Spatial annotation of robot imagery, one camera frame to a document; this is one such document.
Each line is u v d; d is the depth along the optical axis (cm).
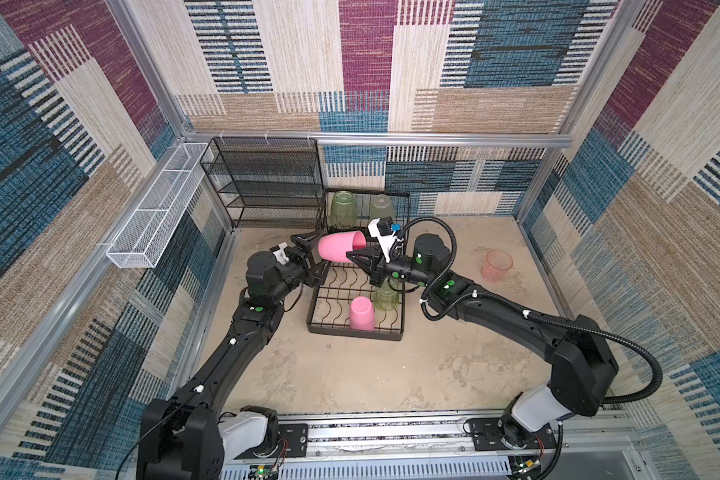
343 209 86
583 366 43
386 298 87
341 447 73
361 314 83
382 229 61
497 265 109
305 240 68
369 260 66
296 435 75
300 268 68
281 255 72
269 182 109
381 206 85
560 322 47
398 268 64
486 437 73
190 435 41
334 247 73
